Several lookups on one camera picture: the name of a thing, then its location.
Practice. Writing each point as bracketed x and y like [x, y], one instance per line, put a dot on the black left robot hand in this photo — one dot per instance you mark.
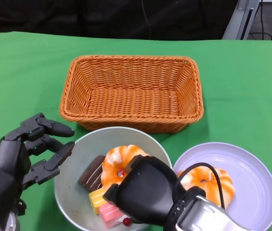
[10, 154]

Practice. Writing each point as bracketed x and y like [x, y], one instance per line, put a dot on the black backdrop cloth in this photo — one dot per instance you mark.
[78, 16]

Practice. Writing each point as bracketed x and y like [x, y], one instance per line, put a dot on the grey-green round bowl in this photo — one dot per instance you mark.
[73, 199]

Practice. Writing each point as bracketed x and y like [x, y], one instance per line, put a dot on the pale lavender round plate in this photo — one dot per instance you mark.
[253, 173]

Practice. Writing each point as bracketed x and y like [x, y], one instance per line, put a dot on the pink layered cake slice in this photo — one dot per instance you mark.
[109, 213]

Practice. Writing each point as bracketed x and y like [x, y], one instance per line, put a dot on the grey metal frame post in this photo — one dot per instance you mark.
[239, 21]

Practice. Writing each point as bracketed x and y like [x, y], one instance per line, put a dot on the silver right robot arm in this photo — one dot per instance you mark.
[205, 216]

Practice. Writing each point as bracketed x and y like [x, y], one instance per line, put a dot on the orange wicker basket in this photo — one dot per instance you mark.
[131, 106]

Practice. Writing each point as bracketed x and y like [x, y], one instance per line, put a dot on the yellow layered cake slice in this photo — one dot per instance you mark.
[97, 197]

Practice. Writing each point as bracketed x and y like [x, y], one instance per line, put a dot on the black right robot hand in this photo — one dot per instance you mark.
[145, 192]

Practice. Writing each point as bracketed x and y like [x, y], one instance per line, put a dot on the chocolate cake slice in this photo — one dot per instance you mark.
[91, 174]

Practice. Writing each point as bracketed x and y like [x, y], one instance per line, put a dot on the green tablecloth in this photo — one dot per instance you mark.
[234, 96]

